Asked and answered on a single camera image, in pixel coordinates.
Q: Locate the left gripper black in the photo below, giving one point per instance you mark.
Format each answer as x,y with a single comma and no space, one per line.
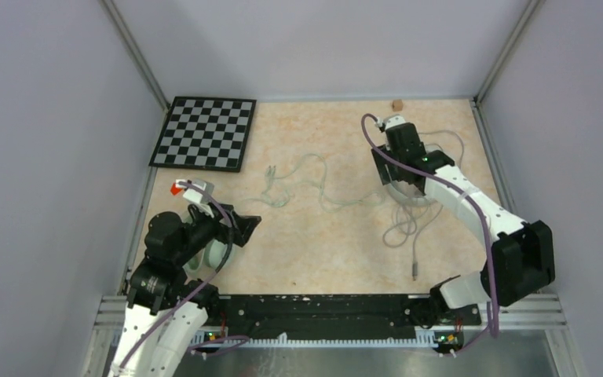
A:
243,226

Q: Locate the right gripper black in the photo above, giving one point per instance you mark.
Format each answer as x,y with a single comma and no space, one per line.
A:
385,173

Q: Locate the white gaming headphones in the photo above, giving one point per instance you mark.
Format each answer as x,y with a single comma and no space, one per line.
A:
408,195

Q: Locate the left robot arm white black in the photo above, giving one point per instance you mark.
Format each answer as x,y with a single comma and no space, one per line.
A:
164,307

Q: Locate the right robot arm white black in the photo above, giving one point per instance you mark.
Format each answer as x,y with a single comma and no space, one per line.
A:
519,253

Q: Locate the mint green headphones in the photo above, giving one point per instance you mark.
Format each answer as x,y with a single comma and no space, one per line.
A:
210,256

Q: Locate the small wooden cube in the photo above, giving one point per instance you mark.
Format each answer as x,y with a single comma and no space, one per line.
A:
397,105

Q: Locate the small red block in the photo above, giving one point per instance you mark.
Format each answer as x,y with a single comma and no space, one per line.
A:
176,189

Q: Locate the black white checkerboard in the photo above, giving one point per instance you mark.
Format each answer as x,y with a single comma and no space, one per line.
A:
204,133

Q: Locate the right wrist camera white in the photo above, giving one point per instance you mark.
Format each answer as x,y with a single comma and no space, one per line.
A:
390,122

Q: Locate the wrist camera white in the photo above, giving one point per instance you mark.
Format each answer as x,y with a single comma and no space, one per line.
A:
196,192
390,122

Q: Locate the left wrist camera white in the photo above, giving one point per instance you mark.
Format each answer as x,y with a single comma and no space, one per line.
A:
196,192

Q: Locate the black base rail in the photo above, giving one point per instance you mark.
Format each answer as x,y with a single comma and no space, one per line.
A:
335,317

